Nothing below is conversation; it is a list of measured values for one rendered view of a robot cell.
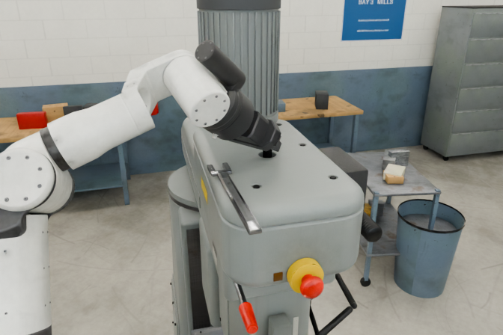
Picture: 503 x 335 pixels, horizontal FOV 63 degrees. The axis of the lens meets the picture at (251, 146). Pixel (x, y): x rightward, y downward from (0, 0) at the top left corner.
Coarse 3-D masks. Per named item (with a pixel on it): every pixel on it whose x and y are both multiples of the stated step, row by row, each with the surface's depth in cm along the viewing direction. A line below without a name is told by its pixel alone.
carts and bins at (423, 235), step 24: (384, 168) 332; (408, 168) 335; (384, 192) 296; (408, 192) 296; (432, 192) 296; (384, 216) 364; (408, 216) 327; (432, 216) 304; (456, 216) 312; (360, 240) 330; (384, 240) 330; (408, 240) 302; (432, 240) 290; (456, 240) 293; (408, 264) 308; (432, 264) 298; (408, 288) 315; (432, 288) 307
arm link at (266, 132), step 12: (252, 108) 70; (240, 120) 67; (252, 120) 71; (264, 120) 73; (216, 132) 67; (228, 132) 68; (240, 132) 69; (252, 132) 71; (264, 132) 74; (276, 132) 74; (252, 144) 75; (264, 144) 73; (276, 144) 74
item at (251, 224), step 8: (208, 168) 76; (224, 168) 77; (224, 176) 73; (224, 184) 70; (232, 184) 70; (232, 192) 67; (232, 200) 65; (240, 200) 64; (240, 208) 62; (248, 208) 62; (240, 216) 60; (248, 216) 60; (248, 224) 58; (256, 224) 58; (248, 232) 57; (256, 232) 57
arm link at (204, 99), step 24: (216, 48) 58; (168, 72) 61; (192, 72) 59; (216, 72) 61; (240, 72) 64; (192, 96) 57; (216, 96) 57; (240, 96) 66; (192, 120) 58; (216, 120) 60
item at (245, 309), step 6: (234, 282) 75; (240, 288) 74; (240, 294) 72; (240, 300) 71; (240, 306) 69; (246, 306) 69; (240, 312) 68; (246, 312) 67; (252, 312) 68; (246, 318) 66; (252, 318) 66; (246, 324) 66; (252, 324) 65; (246, 330) 65; (252, 330) 65
